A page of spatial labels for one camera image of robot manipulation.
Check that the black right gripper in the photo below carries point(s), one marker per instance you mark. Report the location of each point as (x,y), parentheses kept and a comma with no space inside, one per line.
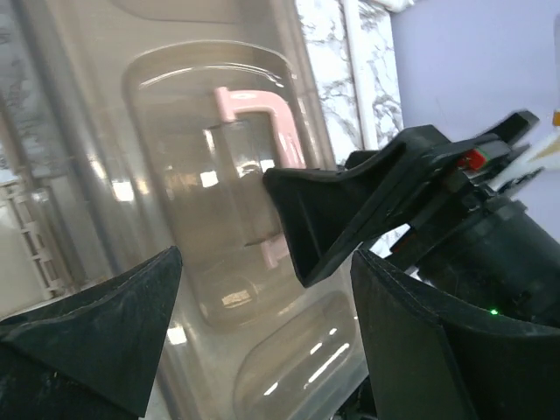
(467,239)

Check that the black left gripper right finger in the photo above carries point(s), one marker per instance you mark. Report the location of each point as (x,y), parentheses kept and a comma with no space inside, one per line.
(433,356)

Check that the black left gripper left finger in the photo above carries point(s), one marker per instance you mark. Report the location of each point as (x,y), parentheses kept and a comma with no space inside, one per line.
(95,353)

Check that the translucent brown tool box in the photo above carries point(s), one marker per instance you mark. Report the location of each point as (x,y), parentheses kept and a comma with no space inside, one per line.
(149,124)

